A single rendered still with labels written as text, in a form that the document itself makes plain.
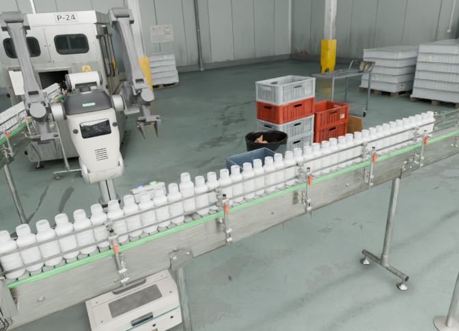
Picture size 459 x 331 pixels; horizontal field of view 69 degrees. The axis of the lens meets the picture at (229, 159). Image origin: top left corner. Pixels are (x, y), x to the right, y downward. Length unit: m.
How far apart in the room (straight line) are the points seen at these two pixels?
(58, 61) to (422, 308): 4.60
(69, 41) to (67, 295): 3.87
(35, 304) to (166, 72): 9.90
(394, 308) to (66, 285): 1.96
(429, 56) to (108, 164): 6.91
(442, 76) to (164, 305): 6.80
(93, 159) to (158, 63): 9.10
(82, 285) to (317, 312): 1.53
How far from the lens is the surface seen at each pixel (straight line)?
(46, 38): 4.96
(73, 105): 1.88
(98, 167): 1.89
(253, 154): 2.27
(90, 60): 4.87
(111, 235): 1.26
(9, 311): 1.37
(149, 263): 1.44
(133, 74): 1.70
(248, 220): 1.57
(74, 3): 13.31
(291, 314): 2.40
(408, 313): 2.57
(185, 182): 1.37
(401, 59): 8.40
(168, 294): 2.21
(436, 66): 7.84
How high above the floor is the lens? 1.76
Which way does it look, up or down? 22 degrees down
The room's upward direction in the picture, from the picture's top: 4 degrees counter-clockwise
